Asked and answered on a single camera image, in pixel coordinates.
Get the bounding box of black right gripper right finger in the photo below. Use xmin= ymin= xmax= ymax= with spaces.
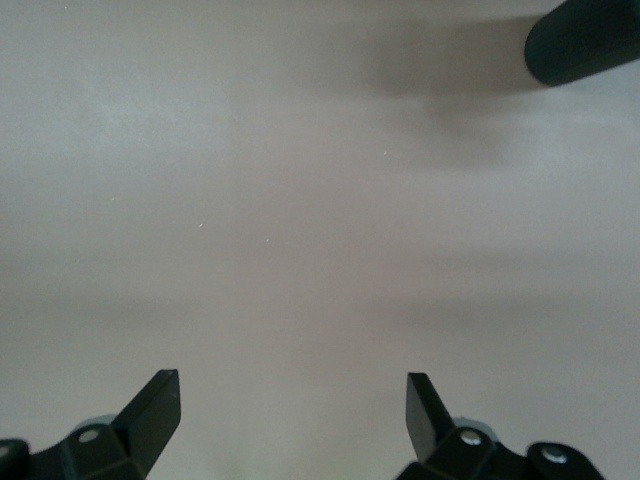
xmin=397 ymin=371 xmax=532 ymax=480

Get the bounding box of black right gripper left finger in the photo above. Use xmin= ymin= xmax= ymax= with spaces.
xmin=28 ymin=368 xmax=182 ymax=480

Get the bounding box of black foam cylinder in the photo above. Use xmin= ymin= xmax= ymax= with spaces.
xmin=523 ymin=0 xmax=640 ymax=89

